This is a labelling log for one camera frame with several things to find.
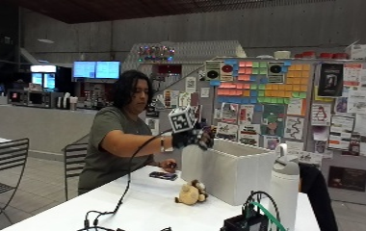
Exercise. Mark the black electronics box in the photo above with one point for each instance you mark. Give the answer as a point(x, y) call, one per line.
point(243, 224)

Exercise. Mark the white marker cube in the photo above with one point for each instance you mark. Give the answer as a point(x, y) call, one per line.
point(183, 119)

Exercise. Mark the dark framed sign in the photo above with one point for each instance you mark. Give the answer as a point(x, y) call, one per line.
point(348, 178)

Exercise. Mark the lit display fridge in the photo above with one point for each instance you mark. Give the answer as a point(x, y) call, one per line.
point(43, 77)

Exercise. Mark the row of red containers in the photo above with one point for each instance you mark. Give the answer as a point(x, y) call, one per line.
point(322, 55)

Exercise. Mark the dark smartphone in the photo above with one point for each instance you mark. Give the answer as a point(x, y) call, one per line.
point(163, 175)

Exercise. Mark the blue wall monitor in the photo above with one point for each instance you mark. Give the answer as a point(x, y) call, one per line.
point(108, 70)
point(84, 69)

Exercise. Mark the white bottle with grey lid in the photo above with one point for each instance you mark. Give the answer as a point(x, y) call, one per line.
point(284, 189)

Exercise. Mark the grey pin board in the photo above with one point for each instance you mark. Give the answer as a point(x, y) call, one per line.
point(307, 128)

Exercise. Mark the white ribbed storage box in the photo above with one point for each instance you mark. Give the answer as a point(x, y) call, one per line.
point(230, 173)

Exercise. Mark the group of paper posters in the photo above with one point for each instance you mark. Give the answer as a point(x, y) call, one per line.
point(354, 106)

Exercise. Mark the white cardboard box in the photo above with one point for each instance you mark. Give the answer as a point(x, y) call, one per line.
point(364, 51)

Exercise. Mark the beige soft toy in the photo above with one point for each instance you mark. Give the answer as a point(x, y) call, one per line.
point(191, 193)

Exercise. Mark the the person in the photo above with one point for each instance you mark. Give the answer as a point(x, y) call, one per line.
point(107, 134)

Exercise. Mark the group of coloured sticky notes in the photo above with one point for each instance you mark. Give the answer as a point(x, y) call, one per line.
point(278, 89)

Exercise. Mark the black portrait poster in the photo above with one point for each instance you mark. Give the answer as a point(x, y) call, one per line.
point(331, 80)

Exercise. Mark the black garment on chair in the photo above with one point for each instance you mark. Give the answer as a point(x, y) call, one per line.
point(320, 195)

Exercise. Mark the steel microwave oven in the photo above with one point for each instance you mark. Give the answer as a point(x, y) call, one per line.
point(31, 98)

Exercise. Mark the grey service counter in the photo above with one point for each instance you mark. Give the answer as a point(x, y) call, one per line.
point(42, 128)

